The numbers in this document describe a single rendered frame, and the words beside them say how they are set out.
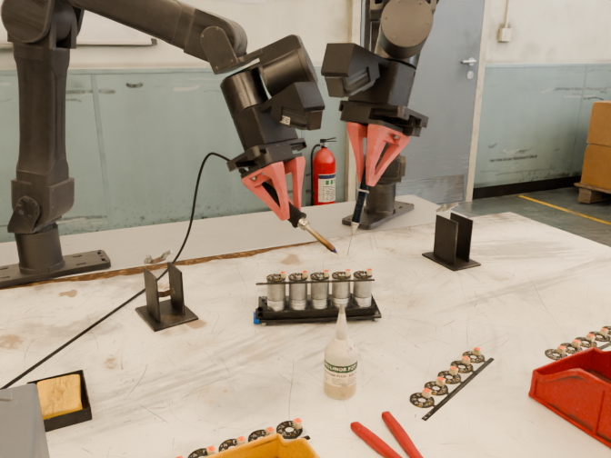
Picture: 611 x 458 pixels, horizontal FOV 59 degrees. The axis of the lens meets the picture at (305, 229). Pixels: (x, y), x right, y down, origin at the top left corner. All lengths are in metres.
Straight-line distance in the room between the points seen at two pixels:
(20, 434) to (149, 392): 0.21
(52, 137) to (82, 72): 2.36
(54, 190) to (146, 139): 2.42
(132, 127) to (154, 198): 0.43
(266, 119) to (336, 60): 0.14
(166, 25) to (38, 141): 0.26
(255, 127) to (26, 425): 0.44
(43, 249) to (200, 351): 0.36
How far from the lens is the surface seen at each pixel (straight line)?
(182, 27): 0.76
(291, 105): 0.69
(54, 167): 0.88
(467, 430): 0.56
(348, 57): 0.64
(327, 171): 3.45
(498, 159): 4.49
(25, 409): 0.45
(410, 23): 0.64
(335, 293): 0.71
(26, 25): 0.84
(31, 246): 0.93
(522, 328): 0.76
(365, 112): 0.69
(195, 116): 3.31
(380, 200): 1.14
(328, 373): 0.57
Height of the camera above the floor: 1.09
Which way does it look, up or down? 18 degrees down
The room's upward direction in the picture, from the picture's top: straight up
